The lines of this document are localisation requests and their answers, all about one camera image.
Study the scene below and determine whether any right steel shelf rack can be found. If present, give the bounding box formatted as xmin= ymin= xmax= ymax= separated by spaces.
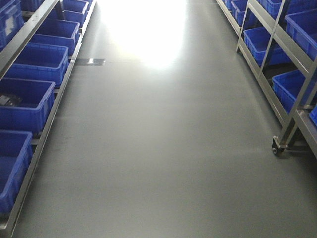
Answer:
xmin=218 ymin=0 xmax=317 ymax=155

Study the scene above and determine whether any left steel shelf rack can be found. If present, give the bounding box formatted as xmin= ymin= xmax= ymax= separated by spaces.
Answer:
xmin=0 ymin=0 xmax=96 ymax=238

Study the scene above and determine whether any blue bin right lower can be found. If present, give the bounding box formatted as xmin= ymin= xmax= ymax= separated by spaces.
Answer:
xmin=272 ymin=70 xmax=305 ymax=114

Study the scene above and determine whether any blue bin left near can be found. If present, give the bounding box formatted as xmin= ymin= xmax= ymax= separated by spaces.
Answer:
xmin=0 ymin=130 xmax=33 ymax=215

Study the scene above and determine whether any blue bin with black part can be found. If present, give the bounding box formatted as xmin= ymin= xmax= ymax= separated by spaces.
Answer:
xmin=0 ymin=78 xmax=55 ymax=134

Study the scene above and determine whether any blue bin right upper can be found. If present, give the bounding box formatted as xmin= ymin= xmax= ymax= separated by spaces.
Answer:
xmin=285 ymin=8 xmax=317 ymax=60

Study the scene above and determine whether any blue bin left middle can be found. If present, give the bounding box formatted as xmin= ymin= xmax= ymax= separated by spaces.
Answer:
xmin=4 ymin=43 xmax=69 ymax=87

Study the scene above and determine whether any steel shelf rack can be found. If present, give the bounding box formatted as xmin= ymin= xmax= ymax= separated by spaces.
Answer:
xmin=218 ymin=0 xmax=317 ymax=155
xmin=0 ymin=0 xmax=96 ymax=238

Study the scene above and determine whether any blue bin right middle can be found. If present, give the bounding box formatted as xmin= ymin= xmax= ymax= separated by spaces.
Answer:
xmin=243 ymin=27 xmax=291 ymax=66

